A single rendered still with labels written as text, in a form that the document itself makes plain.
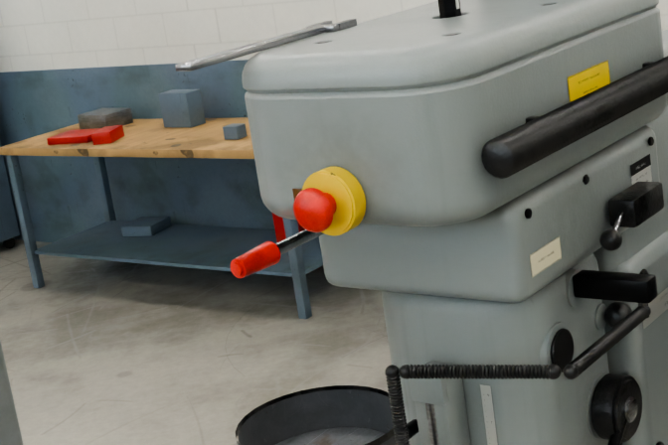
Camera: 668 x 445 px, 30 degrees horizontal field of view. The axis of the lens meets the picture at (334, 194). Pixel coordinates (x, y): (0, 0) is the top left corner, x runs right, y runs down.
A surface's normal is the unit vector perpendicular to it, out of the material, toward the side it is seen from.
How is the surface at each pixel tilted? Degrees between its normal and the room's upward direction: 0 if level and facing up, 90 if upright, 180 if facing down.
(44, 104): 90
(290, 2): 90
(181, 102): 90
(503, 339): 90
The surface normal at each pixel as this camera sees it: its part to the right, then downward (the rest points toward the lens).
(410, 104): -0.34, 0.27
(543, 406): 0.42, 0.15
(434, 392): -0.59, 0.27
